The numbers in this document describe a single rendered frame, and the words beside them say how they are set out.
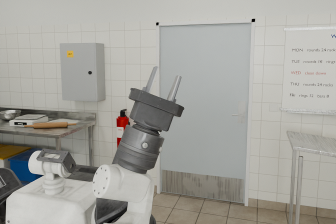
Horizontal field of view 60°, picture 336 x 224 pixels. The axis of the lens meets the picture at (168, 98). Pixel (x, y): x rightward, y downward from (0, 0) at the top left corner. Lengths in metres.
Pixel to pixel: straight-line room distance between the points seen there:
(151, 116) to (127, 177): 0.13
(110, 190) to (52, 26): 3.67
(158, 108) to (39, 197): 0.46
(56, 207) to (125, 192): 0.30
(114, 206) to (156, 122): 0.30
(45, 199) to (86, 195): 0.11
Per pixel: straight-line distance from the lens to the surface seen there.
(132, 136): 0.60
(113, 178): 0.60
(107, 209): 0.83
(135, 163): 0.60
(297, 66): 3.26
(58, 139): 3.30
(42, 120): 3.85
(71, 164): 0.89
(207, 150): 3.49
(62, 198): 0.89
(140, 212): 0.66
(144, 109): 0.61
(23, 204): 0.94
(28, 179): 3.88
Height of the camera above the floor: 1.67
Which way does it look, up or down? 8 degrees down
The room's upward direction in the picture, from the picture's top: straight up
